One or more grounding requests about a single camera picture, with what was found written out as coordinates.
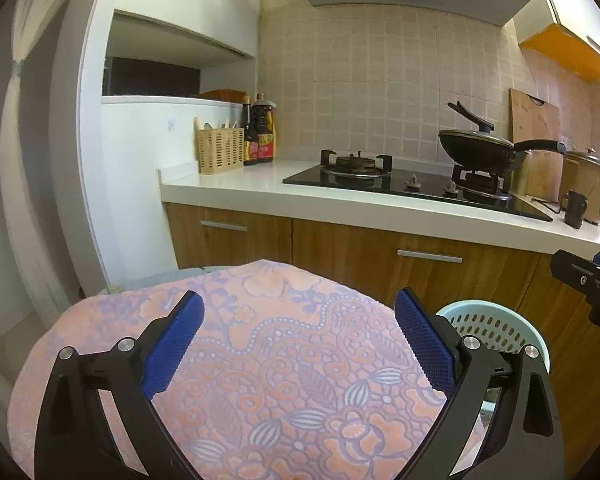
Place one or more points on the black gas stove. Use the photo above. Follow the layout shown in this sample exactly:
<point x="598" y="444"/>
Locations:
<point x="356" y="172"/>

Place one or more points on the light blue perforated basket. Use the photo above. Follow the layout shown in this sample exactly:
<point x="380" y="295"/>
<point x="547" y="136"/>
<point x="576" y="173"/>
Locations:
<point x="496" y="326"/>

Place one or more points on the black mug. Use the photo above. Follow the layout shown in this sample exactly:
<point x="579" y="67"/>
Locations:
<point x="574" y="204"/>

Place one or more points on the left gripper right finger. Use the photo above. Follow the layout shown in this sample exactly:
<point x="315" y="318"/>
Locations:
<point x="524" y="439"/>

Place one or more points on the wooden base cabinets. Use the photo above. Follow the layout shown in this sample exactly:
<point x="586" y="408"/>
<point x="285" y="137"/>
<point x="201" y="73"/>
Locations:
<point x="379" y="263"/>

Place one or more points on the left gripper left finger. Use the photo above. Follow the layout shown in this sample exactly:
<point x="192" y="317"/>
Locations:
<point x="73" y="439"/>

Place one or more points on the black frying pan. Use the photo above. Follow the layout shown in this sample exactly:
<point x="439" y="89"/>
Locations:
<point x="480" y="150"/>

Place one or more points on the wooden cutting board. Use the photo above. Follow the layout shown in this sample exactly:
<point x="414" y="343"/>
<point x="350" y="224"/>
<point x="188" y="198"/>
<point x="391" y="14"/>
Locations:
<point x="536" y="124"/>

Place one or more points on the dark soy sauce bottle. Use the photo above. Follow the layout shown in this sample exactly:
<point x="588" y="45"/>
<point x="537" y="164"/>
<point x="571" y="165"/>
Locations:
<point x="251" y="137"/>

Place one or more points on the orange white wall cabinet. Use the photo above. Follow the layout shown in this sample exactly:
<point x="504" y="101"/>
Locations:
<point x="566" y="31"/>

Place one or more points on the pink floral tablecloth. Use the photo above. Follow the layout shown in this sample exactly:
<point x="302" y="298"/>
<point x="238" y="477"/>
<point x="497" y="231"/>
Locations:
<point x="291" y="376"/>

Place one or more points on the steel pot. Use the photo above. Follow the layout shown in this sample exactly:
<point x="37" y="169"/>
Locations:
<point x="520" y="175"/>

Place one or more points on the beige utensil basket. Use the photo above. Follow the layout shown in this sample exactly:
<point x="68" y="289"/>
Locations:
<point x="218" y="149"/>

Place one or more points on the large sauce bottle red label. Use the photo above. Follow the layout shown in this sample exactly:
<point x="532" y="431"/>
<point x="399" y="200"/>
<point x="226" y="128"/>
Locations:
<point x="264" y="125"/>

